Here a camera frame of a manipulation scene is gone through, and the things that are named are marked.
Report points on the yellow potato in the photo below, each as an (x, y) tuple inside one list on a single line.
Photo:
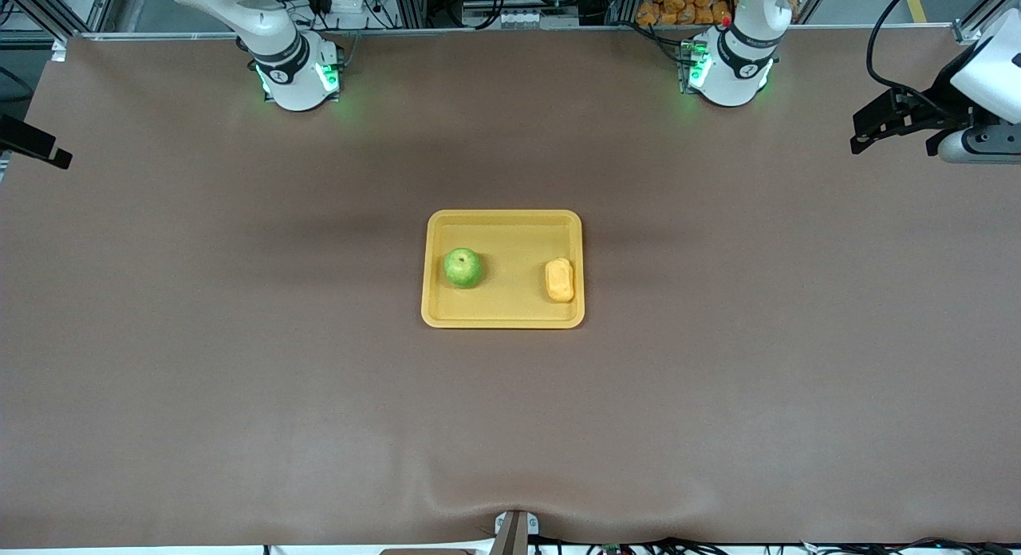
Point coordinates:
[(559, 280)]

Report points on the green apple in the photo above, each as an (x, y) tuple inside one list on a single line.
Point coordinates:
[(463, 268)]

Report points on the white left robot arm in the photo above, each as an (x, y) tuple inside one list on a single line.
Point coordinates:
[(730, 68)]

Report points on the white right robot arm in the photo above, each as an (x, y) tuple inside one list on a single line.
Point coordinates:
[(291, 68)]

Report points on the yellow plastic tray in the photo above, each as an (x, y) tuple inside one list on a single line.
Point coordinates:
[(510, 308)]

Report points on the white power strip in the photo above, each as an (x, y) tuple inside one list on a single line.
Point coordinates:
[(348, 13)]

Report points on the brown table mat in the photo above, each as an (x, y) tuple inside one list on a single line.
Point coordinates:
[(510, 427)]

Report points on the aluminium frame rail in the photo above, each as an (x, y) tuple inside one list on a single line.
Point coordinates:
[(478, 31)]

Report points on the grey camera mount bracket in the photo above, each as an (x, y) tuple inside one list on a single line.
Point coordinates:
[(514, 535)]

